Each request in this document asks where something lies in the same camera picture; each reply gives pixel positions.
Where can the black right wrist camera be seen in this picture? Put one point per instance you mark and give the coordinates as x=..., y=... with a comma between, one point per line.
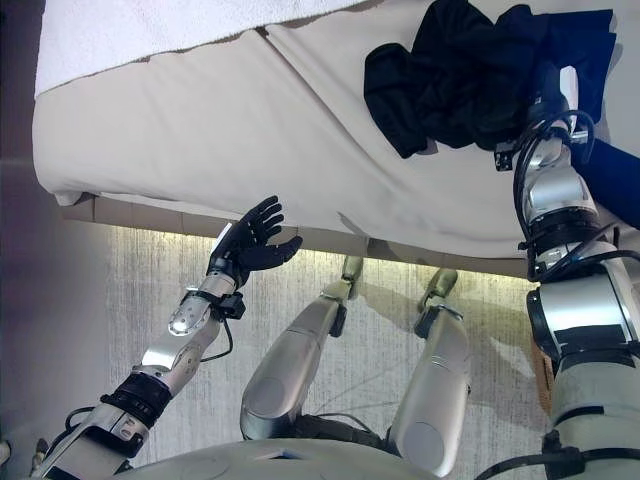
x=503, y=157

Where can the grey right robot leg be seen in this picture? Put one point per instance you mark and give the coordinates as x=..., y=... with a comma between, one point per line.
x=435, y=380

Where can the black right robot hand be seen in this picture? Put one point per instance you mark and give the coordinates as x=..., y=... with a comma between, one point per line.
x=562, y=90

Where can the large bed with bedding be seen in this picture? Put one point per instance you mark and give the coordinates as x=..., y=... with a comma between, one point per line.
x=200, y=150

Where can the grey robot torso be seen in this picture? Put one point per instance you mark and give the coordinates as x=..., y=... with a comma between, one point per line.
x=300, y=460

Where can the white duvet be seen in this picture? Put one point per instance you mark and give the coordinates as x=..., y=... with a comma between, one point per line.
x=125, y=35

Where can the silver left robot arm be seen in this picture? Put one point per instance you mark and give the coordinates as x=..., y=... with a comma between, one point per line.
x=170, y=355

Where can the dark navy black trousers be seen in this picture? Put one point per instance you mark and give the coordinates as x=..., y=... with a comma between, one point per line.
x=450, y=85

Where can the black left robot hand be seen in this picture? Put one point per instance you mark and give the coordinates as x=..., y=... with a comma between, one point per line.
x=255, y=245

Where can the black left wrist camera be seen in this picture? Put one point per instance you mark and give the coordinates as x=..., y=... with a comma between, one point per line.
x=232, y=306

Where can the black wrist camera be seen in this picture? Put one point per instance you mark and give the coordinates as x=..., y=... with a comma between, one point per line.
x=232, y=306
x=503, y=157

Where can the brown upholstered bed base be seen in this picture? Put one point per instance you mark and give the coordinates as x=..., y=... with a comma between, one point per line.
x=150, y=217

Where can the large grey striped rug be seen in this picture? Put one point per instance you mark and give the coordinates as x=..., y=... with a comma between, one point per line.
x=150, y=300

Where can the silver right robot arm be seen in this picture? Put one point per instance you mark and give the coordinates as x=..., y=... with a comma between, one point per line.
x=560, y=190

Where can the silver robot legs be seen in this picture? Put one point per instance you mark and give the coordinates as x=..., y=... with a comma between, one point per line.
x=290, y=360

